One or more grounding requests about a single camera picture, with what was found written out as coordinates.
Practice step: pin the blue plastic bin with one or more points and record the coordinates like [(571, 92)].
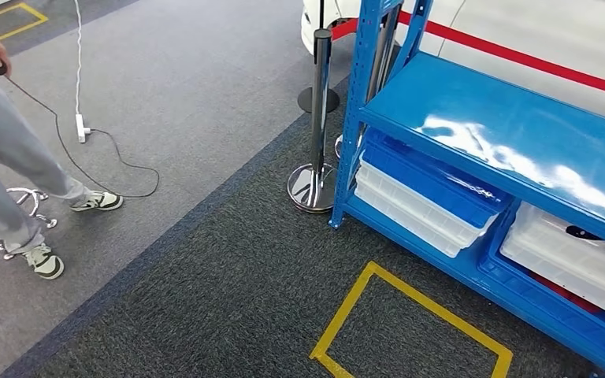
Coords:
[(542, 318), (427, 177)]

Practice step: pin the blue metal shelf rack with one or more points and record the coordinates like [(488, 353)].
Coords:
[(490, 115)]

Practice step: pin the chrome chair base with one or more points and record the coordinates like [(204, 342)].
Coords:
[(33, 201)]

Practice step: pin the person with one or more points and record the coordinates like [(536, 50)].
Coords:
[(0, 141)]

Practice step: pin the black item in bin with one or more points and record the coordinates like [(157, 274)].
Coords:
[(584, 233)]

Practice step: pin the red barrier belt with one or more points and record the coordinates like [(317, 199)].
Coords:
[(516, 57), (344, 28)]

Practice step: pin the white power strip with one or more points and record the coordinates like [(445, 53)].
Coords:
[(80, 128)]

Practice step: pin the white car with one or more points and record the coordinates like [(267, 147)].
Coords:
[(542, 31)]

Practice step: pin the black-headed stanchion post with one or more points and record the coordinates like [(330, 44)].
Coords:
[(381, 57)]

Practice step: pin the chrome stanchion post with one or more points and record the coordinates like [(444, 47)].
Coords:
[(321, 104)]

